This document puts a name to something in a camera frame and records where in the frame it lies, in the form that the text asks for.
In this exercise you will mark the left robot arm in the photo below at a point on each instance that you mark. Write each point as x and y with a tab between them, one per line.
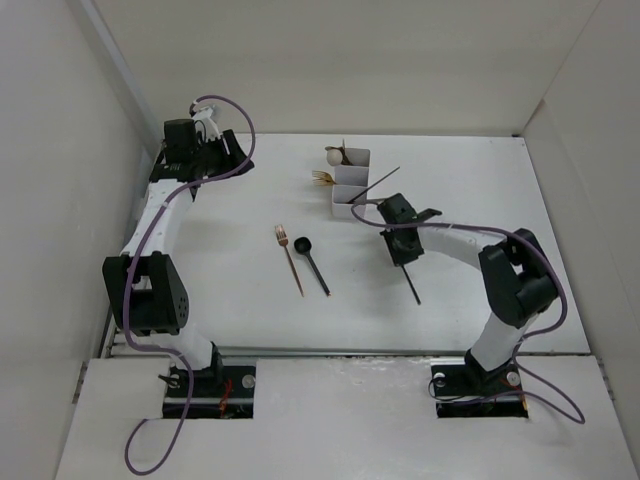
199	352

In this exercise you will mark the gold green-handled fork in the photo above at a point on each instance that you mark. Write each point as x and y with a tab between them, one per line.
322	183
322	177

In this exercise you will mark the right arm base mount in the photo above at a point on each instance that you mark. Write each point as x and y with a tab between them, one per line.
457	396

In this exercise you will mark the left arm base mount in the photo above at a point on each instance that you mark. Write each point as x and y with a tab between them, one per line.
226	394

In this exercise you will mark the aluminium rail left side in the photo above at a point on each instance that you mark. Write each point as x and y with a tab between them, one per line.
148	299

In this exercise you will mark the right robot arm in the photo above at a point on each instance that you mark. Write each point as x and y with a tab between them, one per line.
517	279

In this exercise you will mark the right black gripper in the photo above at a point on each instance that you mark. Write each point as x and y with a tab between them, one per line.
399	259

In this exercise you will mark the rose gold fork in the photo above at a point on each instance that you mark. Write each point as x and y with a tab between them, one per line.
283	242

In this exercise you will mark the black chopstick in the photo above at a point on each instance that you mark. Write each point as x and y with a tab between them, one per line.
373	185
411	285

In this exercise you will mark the white three-compartment container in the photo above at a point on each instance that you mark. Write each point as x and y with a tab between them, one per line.
350	180

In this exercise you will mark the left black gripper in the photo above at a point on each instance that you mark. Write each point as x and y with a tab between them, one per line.
232	158

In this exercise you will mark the aluminium rail front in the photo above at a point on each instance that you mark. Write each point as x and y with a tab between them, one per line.
254	353

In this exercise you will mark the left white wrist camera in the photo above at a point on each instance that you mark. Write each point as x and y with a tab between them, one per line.
205	120

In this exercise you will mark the black spoon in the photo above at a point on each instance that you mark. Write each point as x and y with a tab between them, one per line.
303	246

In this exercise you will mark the aluminium rail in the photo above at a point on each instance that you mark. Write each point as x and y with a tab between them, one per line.
148	299
254	353

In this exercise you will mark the white ceramic spoon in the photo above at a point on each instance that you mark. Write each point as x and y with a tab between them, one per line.
334	157

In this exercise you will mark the brown wooden spoon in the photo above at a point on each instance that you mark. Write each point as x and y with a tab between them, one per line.
345	158

